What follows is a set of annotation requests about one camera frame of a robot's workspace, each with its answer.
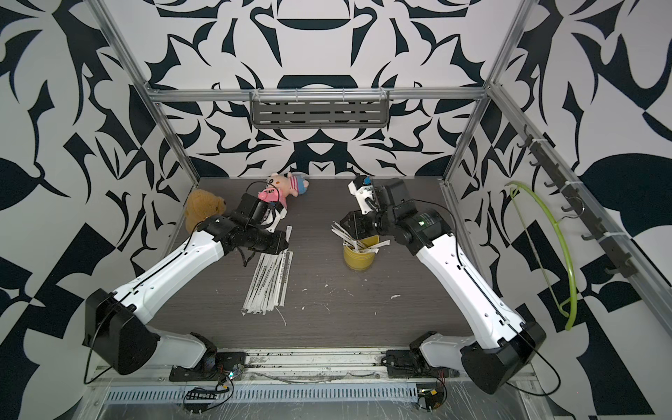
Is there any black wall hook rail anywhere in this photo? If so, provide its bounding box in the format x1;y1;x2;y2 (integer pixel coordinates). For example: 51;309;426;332
520;125;640;278

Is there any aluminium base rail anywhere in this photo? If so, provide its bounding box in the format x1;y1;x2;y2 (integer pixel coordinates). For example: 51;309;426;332
88;348;537;386

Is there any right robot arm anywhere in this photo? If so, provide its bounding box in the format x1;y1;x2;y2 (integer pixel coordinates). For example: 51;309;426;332
339;176;546;395

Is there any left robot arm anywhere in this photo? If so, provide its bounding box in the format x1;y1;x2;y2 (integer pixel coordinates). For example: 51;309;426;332
83;194;289;377

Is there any green plastic hanger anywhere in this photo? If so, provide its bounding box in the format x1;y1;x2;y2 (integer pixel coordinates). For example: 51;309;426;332
505;180;579;332

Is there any white cable duct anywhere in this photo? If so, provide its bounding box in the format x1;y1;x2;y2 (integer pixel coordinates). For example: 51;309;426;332
104;383;418;405

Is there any yellow plastic cup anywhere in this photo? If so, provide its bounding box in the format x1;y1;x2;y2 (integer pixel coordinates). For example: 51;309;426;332
343;236;379;271

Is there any grey slotted wall shelf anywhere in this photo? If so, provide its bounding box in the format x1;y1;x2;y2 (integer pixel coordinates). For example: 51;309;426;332
250;89;390;130

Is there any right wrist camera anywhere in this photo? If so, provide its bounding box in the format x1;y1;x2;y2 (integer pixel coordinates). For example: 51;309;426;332
348;175;378;215

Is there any bundle of wrapped straws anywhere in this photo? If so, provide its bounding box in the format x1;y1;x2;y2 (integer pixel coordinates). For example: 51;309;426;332
331;222;390;254

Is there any pink alarm clock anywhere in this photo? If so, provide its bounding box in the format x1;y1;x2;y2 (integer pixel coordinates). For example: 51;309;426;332
257;185;287;208

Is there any brown teddy bear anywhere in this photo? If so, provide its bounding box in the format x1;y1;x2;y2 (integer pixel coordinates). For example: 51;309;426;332
185;189;227;234

